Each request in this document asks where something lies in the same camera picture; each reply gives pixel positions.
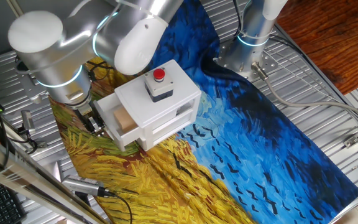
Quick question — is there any small dark grey camera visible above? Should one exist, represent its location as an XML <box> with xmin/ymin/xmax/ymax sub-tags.
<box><xmin>21</xmin><ymin>110</ymin><xmax>37</xmax><ymax>135</ymax></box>

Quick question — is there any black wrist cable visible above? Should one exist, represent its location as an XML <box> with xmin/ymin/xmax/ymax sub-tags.
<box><xmin>85</xmin><ymin>60</ymin><xmax>115</xmax><ymax>82</ymax></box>

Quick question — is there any white drawer cabinet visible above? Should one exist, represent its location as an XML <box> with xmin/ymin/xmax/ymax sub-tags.
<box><xmin>114</xmin><ymin>58</ymin><xmax>202</xmax><ymax>152</ymax></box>

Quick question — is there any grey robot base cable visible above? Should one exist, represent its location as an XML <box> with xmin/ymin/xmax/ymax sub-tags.
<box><xmin>251</xmin><ymin>61</ymin><xmax>358</xmax><ymax>124</ymax></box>

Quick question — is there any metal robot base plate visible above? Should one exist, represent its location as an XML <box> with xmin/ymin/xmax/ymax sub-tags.
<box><xmin>213</xmin><ymin>39</ymin><xmax>279</xmax><ymax>80</ymax></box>

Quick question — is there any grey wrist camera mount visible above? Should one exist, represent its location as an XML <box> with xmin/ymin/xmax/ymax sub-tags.
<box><xmin>16</xmin><ymin>70</ymin><xmax>45</xmax><ymax>105</ymax></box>

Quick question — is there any wooden block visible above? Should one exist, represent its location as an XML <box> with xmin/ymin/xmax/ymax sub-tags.
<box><xmin>113</xmin><ymin>105</ymin><xmax>139</xmax><ymax>133</ymax></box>

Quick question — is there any flat metal plate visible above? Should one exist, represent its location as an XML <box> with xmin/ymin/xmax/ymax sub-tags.
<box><xmin>52</xmin><ymin>160</ymin><xmax>65</xmax><ymax>184</ymax></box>

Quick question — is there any painted wheat field cloth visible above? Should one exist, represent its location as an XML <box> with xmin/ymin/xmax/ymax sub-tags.
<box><xmin>50</xmin><ymin>0</ymin><xmax>358</xmax><ymax>224</ymax></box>

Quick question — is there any small metal corner bracket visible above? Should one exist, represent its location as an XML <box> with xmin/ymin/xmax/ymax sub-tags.
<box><xmin>342</xmin><ymin>135</ymin><xmax>358</xmax><ymax>149</ymax></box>

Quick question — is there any grey box with red button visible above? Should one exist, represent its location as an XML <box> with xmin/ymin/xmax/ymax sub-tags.
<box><xmin>144</xmin><ymin>67</ymin><xmax>175</xmax><ymax>103</ymax></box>

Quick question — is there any silver ribbed camera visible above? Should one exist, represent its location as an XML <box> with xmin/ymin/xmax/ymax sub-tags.
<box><xmin>62</xmin><ymin>174</ymin><xmax>113</xmax><ymax>198</ymax></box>

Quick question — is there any aluminium frame bar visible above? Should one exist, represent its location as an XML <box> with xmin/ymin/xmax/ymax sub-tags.
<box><xmin>0</xmin><ymin>129</ymin><xmax>108</xmax><ymax>224</ymax></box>

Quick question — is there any black camera cable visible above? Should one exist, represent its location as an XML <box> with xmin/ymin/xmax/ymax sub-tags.
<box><xmin>104</xmin><ymin>189</ymin><xmax>133</xmax><ymax>224</ymax></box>

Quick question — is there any white drawer with black knob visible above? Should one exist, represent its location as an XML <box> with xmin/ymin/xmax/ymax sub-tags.
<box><xmin>137</xmin><ymin>108</ymin><xmax>195</xmax><ymax>152</ymax></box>

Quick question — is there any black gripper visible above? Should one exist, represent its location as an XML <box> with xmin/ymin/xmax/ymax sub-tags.
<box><xmin>73</xmin><ymin>105</ymin><xmax>107</xmax><ymax>135</ymax></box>

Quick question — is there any thin metal pole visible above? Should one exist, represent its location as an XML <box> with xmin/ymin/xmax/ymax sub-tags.
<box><xmin>5</xmin><ymin>0</ymin><xmax>24</xmax><ymax>18</ymax></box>

